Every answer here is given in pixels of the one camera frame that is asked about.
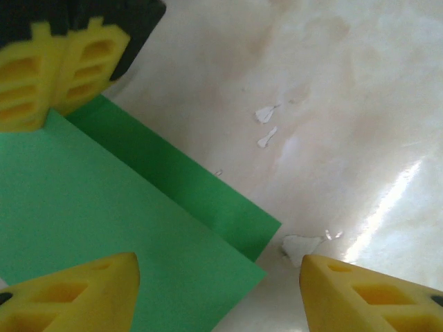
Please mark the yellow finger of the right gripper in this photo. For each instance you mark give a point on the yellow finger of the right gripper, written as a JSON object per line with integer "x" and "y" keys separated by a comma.
{"x": 24, "y": 86}
{"x": 90, "y": 65}

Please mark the green cloth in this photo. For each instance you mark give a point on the green cloth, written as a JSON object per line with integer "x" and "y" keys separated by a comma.
{"x": 86, "y": 207}

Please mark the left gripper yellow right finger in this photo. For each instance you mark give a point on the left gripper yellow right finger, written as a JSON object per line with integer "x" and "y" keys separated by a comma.
{"x": 363, "y": 304}

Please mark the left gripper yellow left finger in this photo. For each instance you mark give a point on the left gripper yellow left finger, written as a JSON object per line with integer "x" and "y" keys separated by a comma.
{"x": 69, "y": 301}

